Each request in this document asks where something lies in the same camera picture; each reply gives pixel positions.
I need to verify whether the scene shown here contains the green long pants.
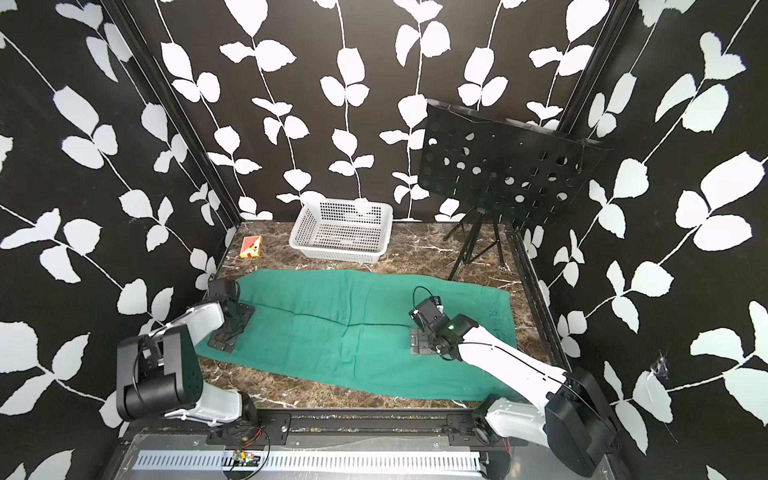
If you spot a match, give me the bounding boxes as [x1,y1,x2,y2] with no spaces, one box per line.
[196,269,519,401]

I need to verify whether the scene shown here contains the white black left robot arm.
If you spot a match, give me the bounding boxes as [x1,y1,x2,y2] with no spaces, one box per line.
[116,300,259,428]

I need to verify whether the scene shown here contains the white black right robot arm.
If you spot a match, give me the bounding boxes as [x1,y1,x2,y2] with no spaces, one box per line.
[409,307,620,477]

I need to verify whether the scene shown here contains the yellow red playing card box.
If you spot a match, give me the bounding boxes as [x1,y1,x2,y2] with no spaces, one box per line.
[239,235,263,258]

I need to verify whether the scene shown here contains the small green circuit board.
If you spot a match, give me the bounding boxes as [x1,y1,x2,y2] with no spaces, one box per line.
[230,450,262,470]

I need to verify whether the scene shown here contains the white plastic perforated basket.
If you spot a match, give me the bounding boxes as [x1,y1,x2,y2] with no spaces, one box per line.
[289,199,393,264]

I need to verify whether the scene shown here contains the black perforated music stand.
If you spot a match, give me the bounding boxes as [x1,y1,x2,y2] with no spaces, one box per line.
[417,99,609,267]

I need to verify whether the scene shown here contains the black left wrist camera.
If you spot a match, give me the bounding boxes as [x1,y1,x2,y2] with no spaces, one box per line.
[206,279,240,302]

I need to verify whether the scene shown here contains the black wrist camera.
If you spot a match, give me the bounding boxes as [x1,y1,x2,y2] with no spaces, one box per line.
[206,279,240,302]
[409,296,445,331]

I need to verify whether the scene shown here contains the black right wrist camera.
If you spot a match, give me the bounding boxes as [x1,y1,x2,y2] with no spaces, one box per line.
[409,296,445,331]

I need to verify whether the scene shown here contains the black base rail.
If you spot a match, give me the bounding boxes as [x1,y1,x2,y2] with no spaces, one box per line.
[122,409,613,448]

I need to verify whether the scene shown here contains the white slotted cable duct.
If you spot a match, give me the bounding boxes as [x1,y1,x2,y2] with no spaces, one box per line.
[130,450,482,475]

